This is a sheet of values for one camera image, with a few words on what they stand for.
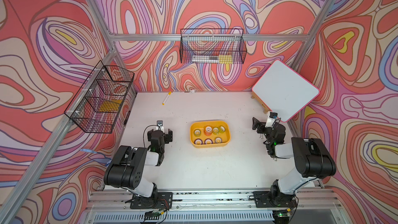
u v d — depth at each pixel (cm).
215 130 97
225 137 95
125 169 45
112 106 72
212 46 96
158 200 73
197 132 96
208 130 96
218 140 93
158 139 72
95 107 74
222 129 96
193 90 119
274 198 67
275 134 73
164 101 114
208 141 93
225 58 82
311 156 49
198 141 93
